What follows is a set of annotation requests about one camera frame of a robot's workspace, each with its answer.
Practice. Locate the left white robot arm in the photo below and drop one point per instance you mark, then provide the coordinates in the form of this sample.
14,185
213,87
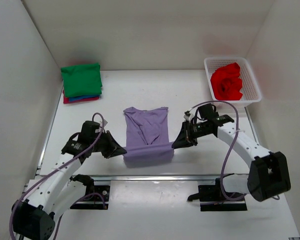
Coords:
34,215

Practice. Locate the green folded t-shirt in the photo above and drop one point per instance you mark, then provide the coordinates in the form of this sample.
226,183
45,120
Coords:
82,80

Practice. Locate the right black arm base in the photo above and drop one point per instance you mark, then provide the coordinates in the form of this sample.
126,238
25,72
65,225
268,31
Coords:
211,199

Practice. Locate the red crumpled t-shirt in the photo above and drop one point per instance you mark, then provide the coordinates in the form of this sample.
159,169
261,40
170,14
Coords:
226,83

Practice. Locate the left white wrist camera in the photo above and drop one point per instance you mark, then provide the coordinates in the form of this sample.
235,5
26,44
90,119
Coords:
103,123

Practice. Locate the magenta folded t-shirt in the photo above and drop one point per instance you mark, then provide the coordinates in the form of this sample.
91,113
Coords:
65,99

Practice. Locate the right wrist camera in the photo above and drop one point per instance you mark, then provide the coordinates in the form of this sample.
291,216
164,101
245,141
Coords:
188,116

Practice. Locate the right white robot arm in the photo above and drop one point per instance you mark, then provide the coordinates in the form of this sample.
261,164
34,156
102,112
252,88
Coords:
268,175

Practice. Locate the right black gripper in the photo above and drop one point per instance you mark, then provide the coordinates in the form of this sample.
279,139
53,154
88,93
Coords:
186,138

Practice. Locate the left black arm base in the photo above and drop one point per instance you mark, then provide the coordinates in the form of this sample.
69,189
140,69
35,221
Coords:
96,195

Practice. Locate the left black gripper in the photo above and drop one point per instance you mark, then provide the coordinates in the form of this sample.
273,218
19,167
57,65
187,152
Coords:
114,147

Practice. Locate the white plastic basket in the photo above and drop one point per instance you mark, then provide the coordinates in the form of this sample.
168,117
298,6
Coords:
250,90

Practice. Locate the blue folded t-shirt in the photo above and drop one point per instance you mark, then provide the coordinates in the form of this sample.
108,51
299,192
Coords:
83,98

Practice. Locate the purple t-shirt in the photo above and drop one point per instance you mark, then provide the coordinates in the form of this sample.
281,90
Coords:
147,137

